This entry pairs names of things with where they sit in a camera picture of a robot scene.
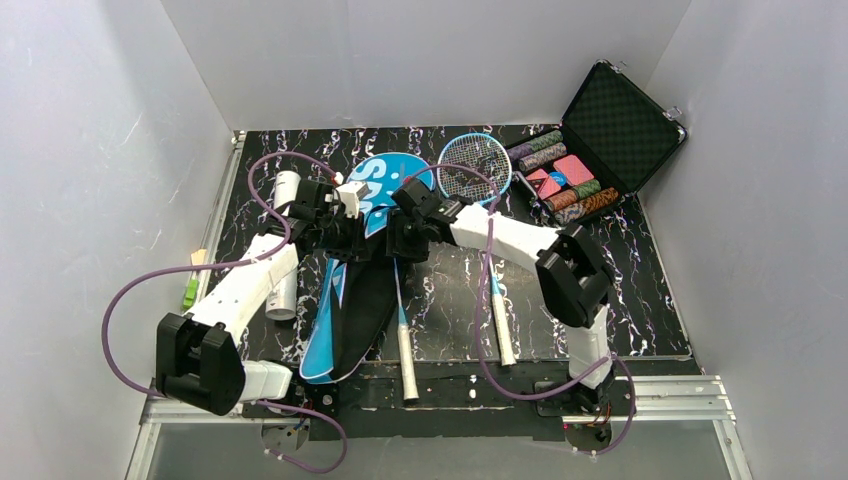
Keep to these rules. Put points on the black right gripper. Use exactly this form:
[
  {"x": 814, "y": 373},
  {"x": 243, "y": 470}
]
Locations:
[{"x": 407, "y": 241}]

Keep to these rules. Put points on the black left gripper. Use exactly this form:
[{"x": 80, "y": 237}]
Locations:
[{"x": 357, "y": 240}]

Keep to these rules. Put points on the blue racket cover bag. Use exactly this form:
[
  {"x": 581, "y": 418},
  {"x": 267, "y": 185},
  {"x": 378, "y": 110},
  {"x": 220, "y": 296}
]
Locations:
[{"x": 359, "y": 298}]

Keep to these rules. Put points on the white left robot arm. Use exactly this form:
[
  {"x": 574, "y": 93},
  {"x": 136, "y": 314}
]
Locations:
[{"x": 197, "y": 357}]

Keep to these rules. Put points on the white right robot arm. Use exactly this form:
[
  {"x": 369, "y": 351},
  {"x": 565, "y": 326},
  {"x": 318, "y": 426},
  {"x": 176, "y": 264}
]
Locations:
[{"x": 574, "y": 278}]

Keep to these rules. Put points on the beige wooden block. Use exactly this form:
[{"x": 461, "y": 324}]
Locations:
[{"x": 198, "y": 257}]

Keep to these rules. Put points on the pink playing card deck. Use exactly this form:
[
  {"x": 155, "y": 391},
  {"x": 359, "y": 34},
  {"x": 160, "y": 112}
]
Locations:
[{"x": 573, "y": 169}]

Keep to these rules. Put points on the black poker chip case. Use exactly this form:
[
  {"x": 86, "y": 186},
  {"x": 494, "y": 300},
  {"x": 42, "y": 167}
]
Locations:
[{"x": 621, "y": 134}]

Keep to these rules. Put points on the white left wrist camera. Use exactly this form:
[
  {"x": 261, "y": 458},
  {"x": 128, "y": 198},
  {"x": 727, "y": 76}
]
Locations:
[{"x": 350, "y": 195}]

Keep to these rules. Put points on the green clip on rail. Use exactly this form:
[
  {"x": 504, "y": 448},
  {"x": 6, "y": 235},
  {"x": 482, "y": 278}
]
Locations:
[{"x": 190, "y": 294}]

